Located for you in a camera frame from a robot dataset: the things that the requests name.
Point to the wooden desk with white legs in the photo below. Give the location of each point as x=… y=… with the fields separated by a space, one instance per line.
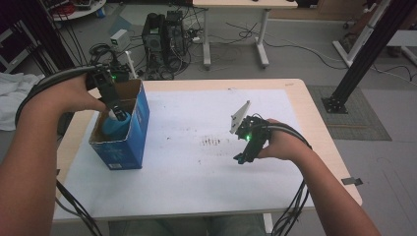
x=242 y=3

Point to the grey tape strip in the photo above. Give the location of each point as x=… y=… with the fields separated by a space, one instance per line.
x=351 y=181

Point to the person's left hand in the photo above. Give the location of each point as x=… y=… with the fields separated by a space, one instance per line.
x=65 y=95

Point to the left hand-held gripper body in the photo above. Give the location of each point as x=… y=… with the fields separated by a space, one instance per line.
x=101 y=78

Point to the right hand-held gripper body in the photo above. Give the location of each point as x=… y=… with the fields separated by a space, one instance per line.
x=254 y=131

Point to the white metal stand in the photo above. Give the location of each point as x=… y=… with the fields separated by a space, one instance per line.
x=362 y=36

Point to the person's right hand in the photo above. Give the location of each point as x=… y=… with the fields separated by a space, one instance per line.
x=285 y=144

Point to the grey floor mat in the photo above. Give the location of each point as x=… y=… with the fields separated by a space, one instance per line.
x=367 y=118

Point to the white table mat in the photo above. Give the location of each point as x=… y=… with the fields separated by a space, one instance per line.
x=196 y=183

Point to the blue cardboard box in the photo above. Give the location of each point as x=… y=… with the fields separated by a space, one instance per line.
x=128 y=150

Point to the round white table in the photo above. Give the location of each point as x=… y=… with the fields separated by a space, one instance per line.
x=82 y=12

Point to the blue detergent bottle white cap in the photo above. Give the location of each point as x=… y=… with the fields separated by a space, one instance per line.
x=114 y=128

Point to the white cloth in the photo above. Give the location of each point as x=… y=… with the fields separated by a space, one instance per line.
x=13 y=95

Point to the black computer tower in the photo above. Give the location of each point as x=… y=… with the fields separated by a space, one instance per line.
x=153 y=39
x=175 y=36

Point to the white table leg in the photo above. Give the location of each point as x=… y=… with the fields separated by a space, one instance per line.
x=267 y=224

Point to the small white box device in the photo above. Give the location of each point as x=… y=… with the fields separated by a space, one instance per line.
x=119 y=40

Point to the black metal frame post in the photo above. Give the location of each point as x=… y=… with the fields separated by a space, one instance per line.
x=370 y=49
x=55 y=36

